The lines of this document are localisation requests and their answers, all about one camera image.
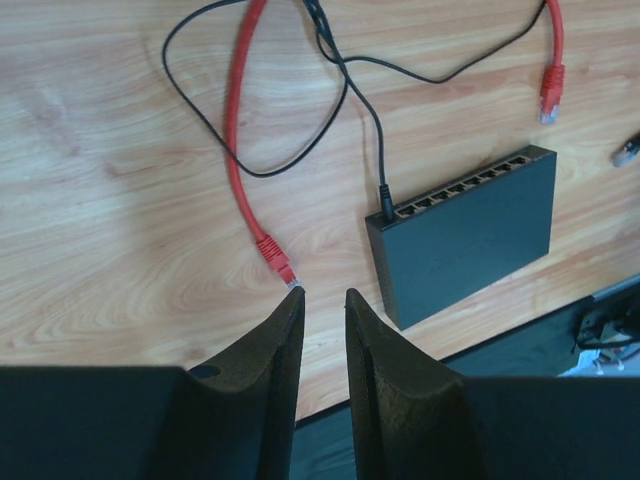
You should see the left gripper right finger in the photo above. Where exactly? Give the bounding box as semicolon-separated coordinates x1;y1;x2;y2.
345;289;639;479

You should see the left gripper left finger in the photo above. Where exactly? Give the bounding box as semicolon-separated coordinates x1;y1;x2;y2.
1;288;305;479

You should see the red ethernet cable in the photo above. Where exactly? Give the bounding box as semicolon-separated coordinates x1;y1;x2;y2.
222;0;306;291
539;0;565;125

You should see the black ethernet cable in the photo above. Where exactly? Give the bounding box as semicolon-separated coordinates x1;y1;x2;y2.
612;130;640;169

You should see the thin black power cable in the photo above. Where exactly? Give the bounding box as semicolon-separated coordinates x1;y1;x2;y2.
162;0;549;224

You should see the black cloth strip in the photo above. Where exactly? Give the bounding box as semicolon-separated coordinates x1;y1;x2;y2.
294;274;640;480

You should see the black network switch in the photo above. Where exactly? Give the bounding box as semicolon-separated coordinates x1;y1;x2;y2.
365;145;557;330

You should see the red ethernet cable loose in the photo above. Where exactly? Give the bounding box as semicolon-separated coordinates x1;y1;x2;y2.
539;0;565;125

